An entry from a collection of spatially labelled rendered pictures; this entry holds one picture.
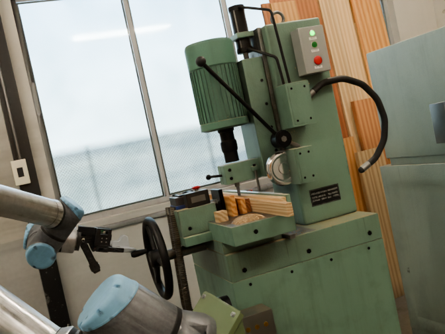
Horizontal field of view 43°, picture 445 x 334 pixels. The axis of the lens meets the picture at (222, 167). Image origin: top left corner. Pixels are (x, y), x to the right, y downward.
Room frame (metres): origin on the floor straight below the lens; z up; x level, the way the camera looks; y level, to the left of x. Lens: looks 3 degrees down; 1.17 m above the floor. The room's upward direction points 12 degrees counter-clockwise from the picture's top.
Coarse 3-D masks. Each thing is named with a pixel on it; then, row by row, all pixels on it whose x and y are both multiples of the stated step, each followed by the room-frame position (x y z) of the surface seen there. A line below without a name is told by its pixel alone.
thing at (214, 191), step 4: (212, 192) 2.01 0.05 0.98; (216, 192) 1.97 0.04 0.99; (220, 192) 1.94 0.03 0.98; (212, 196) 2.02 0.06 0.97; (216, 196) 1.97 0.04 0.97; (220, 196) 1.94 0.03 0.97; (212, 200) 1.97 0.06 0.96; (216, 200) 1.97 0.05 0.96; (220, 200) 1.94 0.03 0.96; (216, 204) 1.97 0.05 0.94; (220, 204) 1.95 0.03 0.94; (224, 204) 1.94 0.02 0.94; (216, 208) 2.00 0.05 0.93; (220, 208) 1.96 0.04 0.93; (224, 208) 1.94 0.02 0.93
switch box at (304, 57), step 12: (300, 36) 1.97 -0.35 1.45; (312, 36) 1.98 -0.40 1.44; (300, 48) 1.97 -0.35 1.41; (312, 48) 1.98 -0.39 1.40; (324, 48) 1.99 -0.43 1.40; (300, 60) 1.99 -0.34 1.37; (312, 60) 1.97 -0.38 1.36; (324, 60) 1.99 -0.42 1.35; (300, 72) 2.01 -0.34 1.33; (312, 72) 1.97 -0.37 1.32
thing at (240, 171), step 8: (248, 160) 2.02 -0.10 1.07; (256, 160) 2.03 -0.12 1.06; (224, 168) 1.99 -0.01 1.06; (232, 168) 2.00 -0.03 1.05; (240, 168) 2.01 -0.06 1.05; (248, 168) 2.02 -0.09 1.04; (224, 176) 2.00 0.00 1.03; (232, 176) 2.00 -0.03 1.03; (240, 176) 2.01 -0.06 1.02; (248, 176) 2.02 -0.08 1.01; (224, 184) 2.01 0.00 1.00
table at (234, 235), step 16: (208, 224) 1.89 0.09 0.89; (224, 224) 1.77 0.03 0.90; (240, 224) 1.70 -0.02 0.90; (256, 224) 1.70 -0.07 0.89; (272, 224) 1.72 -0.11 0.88; (288, 224) 1.74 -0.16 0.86; (192, 240) 1.85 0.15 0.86; (208, 240) 1.87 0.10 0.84; (224, 240) 1.76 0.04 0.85; (240, 240) 1.68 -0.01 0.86; (256, 240) 1.70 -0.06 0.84
